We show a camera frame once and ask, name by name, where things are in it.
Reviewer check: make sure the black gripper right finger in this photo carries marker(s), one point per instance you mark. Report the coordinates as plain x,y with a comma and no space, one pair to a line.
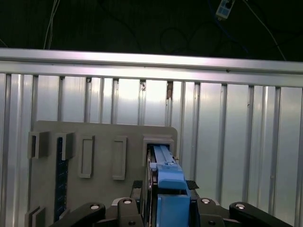
208,212

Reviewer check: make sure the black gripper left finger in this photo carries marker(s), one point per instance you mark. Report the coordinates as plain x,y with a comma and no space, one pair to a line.
130,212

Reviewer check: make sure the hard disk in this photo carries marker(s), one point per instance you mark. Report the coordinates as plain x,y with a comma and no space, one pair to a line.
170,175

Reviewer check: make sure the grey parts rack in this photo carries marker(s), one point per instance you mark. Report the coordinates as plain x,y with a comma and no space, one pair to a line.
106,132

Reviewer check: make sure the white power strip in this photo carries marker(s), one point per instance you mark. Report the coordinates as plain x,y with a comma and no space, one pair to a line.
225,8

